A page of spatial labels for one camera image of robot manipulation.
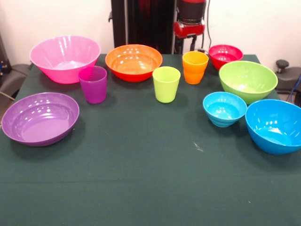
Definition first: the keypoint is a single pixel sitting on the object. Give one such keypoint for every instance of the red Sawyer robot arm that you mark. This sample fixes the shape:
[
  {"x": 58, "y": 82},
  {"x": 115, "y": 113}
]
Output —
[{"x": 191, "y": 11}]

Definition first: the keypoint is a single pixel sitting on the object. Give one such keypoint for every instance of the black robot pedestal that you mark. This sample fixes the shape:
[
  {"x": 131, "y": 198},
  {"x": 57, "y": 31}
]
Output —
[{"x": 145, "y": 23}]

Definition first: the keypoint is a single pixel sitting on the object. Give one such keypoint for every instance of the large pink bowl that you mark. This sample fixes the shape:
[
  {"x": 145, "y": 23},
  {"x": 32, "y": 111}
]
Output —
[{"x": 63, "y": 51}]

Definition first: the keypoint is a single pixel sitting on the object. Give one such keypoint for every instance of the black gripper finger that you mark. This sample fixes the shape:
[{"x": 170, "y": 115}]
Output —
[
  {"x": 194, "y": 44},
  {"x": 179, "y": 44}
]

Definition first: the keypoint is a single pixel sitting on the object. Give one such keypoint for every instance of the orange cup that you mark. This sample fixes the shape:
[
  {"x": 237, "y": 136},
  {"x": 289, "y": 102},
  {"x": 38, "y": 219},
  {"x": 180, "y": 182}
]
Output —
[{"x": 194, "y": 75}]

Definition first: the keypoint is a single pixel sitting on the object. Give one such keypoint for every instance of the large blue bowl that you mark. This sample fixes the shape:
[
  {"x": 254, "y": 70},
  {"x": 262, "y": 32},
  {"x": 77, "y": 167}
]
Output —
[{"x": 270, "y": 122}]

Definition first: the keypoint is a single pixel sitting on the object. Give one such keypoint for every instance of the black device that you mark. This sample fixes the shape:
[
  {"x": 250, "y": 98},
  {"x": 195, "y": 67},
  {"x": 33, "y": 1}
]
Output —
[{"x": 3, "y": 58}]

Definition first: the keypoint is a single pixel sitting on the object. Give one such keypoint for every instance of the purple bowl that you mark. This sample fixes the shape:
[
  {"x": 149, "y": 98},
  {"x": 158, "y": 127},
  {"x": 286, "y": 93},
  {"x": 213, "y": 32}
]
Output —
[{"x": 40, "y": 120}]

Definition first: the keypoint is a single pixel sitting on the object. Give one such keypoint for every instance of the dark green tablecloth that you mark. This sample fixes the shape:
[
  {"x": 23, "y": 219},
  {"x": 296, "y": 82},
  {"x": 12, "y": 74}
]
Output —
[{"x": 141, "y": 164}]

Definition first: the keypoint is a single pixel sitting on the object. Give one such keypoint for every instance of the small blue bowl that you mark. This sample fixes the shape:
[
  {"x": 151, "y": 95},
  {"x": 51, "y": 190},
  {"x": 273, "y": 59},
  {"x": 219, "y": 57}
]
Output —
[{"x": 223, "y": 110}]

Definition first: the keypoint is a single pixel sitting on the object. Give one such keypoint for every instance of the purple cup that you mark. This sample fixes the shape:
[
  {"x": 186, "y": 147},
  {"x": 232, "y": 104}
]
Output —
[{"x": 94, "y": 89}]

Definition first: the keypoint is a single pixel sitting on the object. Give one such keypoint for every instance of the dark grey stand base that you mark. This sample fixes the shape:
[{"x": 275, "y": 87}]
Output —
[
  {"x": 289, "y": 77},
  {"x": 14, "y": 77}
]

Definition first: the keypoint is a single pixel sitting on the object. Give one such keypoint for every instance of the green bowl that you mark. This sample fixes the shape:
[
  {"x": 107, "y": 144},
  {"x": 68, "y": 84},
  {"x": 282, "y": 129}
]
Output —
[{"x": 247, "y": 77}]

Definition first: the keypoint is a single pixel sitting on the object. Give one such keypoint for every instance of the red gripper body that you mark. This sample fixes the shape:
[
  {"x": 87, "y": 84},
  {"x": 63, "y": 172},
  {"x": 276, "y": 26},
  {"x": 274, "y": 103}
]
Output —
[{"x": 188, "y": 29}]

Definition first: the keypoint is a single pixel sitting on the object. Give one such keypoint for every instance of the small red bowl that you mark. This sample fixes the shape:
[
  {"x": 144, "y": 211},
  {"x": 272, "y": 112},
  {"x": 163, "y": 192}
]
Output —
[{"x": 223, "y": 55}]

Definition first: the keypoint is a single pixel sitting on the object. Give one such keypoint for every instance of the orange bowl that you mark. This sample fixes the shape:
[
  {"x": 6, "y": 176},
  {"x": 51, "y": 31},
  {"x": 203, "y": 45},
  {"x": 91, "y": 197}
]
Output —
[{"x": 134, "y": 61}]

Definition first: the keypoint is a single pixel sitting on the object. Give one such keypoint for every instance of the green cup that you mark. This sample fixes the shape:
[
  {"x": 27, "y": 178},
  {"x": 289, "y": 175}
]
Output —
[{"x": 165, "y": 87}]

